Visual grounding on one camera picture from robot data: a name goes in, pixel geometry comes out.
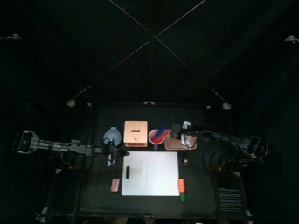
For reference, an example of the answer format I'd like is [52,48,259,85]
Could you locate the pink toy block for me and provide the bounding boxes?
[110,178,122,193]

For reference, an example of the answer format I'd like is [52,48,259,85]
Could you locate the red wooden box with knob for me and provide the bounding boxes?
[123,119,150,148]

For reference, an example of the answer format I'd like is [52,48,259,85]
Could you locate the small metal cup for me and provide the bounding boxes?
[179,156,192,167]

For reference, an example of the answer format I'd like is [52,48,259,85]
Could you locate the blue white toy utensil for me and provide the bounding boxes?
[155,126,170,136]

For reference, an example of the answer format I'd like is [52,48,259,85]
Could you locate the dark vertical frame pole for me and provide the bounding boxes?
[147,0,156,105]

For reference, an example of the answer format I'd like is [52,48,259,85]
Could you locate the white text label sticker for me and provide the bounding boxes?
[216,186,246,214]

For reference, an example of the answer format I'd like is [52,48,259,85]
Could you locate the silver frame clamp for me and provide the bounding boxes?
[284,34,299,44]
[0,33,24,42]

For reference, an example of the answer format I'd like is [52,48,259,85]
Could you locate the red toy utensil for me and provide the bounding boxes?
[156,129,172,142]

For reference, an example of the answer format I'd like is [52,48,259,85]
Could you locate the white cutting board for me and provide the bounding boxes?
[120,150,183,198]

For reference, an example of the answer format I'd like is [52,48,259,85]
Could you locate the brown wooden plate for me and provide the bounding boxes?
[163,134,199,151]

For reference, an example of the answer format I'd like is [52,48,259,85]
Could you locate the thin diagonal brace wire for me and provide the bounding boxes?
[70,0,208,103]
[107,0,230,107]

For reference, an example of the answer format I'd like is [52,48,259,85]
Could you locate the red plastic cup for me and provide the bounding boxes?
[147,128,172,146]

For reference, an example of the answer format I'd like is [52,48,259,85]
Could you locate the orange toy carrot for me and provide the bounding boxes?
[178,177,188,204]

